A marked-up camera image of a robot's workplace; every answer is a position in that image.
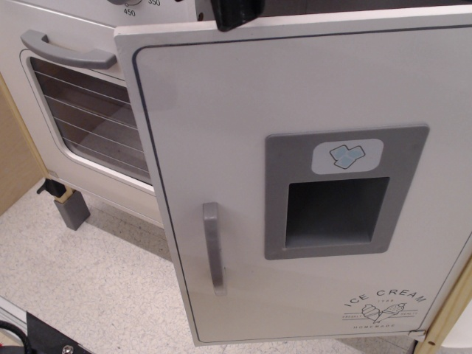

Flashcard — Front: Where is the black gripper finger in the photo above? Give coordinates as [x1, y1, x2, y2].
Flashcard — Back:
[211, 0, 265, 32]

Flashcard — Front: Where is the white toy fridge door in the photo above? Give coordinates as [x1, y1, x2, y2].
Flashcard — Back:
[114, 1, 471, 345]

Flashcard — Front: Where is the grey oven temperature knob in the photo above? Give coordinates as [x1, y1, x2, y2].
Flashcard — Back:
[108, 0, 142, 7]

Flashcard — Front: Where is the white toy oven door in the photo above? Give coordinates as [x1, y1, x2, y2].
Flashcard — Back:
[0, 7, 165, 228]

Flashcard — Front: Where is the grey ice dispenser panel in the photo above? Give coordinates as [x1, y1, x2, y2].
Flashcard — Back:
[265, 125, 429, 260]

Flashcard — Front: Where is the black clamp on leg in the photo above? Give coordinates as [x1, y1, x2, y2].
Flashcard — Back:
[36, 178, 66, 198]

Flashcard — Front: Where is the grey kitchen leg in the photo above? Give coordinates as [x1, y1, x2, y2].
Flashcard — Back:
[55, 191, 91, 231]

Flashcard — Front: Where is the light wooden side panel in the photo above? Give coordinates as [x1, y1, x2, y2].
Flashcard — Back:
[1, 80, 47, 213]

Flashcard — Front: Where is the grey oven door handle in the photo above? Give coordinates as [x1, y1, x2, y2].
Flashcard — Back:
[21, 29, 117, 69]

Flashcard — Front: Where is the grey fridge door handle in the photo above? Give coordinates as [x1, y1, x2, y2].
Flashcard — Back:
[203, 202, 227, 296]

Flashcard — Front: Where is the beige wooden side post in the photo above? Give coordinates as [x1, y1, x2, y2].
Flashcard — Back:
[413, 235, 471, 353]

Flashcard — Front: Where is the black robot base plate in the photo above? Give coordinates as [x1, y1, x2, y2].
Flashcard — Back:
[27, 313, 91, 354]

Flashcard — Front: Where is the black braided cable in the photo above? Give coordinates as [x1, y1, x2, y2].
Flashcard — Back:
[0, 319, 34, 354]

